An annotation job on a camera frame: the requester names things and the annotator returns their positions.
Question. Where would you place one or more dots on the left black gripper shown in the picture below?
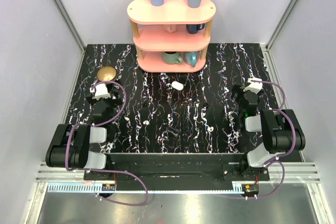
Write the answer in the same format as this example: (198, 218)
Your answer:
(113, 98)

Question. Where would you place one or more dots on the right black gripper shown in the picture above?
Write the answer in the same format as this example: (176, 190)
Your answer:
(238, 89)

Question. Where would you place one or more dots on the white earbuds charging case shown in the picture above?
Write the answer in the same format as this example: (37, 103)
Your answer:
(176, 85)

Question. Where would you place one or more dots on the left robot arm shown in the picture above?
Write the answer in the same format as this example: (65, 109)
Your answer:
(69, 146)

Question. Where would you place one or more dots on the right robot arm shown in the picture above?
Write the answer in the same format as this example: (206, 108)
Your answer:
(280, 129)

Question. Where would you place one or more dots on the gold bowl with dark rim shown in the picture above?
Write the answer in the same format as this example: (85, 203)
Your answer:
(106, 73)

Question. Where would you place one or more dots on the small black clip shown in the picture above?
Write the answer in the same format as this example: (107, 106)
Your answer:
(173, 131)

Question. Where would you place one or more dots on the green ceramic mug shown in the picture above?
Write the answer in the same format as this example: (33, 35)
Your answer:
(172, 57)

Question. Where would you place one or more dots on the light blue ceramic mug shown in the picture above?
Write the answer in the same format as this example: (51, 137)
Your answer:
(191, 58)

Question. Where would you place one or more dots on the pink three-tier wooden shelf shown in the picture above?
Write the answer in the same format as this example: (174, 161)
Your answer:
(151, 39)

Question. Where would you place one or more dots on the pink mug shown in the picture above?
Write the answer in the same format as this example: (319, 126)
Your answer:
(171, 28)

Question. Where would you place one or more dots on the dark blue mug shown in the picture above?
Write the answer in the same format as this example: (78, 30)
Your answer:
(194, 28)

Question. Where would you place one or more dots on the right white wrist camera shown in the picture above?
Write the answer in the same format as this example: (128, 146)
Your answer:
(254, 85)

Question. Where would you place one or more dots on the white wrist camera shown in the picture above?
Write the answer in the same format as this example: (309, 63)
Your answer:
(254, 85)
(100, 92)

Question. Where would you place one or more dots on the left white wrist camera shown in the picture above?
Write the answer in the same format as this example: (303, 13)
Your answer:
(100, 92)

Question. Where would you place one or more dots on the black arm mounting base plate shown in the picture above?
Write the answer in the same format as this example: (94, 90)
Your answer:
(223, 166)

